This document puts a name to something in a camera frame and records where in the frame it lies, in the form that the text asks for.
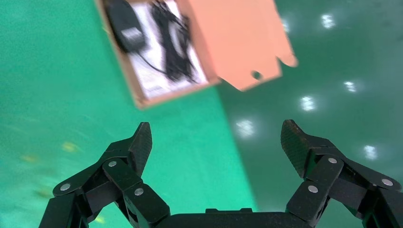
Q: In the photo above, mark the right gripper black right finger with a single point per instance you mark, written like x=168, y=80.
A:
x=324, y=170

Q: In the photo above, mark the white printed paper sheet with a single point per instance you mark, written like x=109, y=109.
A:
x=151, y=78

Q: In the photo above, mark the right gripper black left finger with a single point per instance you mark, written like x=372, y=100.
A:
x=126, y=176

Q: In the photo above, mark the orange cardboard box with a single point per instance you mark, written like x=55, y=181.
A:
x=236, y=37

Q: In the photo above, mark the green table mat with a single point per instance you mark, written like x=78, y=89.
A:
x=63, y=94

